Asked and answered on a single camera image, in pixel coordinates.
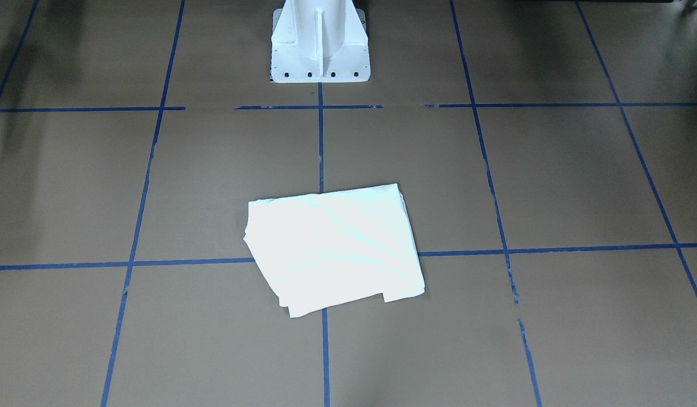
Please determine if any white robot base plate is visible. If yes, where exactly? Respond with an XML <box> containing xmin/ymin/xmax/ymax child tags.
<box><xmin>269</xmin><ymin>1</ymin><xmax>371</xmax><ymax>84</ymax></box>

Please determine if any white cotton t-shirt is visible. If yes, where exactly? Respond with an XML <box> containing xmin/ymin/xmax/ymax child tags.
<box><xmin>243</xmin><ymin>183</ymin><xmax>426</xmax><ymax>318</ymax></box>

